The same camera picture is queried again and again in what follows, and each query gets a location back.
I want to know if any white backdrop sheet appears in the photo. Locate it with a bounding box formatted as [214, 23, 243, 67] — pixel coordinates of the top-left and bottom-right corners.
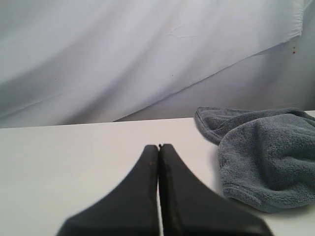
[0, 0, 306, 128]

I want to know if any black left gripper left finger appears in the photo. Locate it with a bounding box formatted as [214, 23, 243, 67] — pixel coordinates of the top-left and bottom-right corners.
[58, 145, 158, 236]

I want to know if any grey fleece towel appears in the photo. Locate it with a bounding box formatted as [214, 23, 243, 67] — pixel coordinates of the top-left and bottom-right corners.
[195, 107, 315, 213]

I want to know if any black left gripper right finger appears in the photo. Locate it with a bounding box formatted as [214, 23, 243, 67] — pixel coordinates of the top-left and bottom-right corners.
[158, 144, 267, 236]

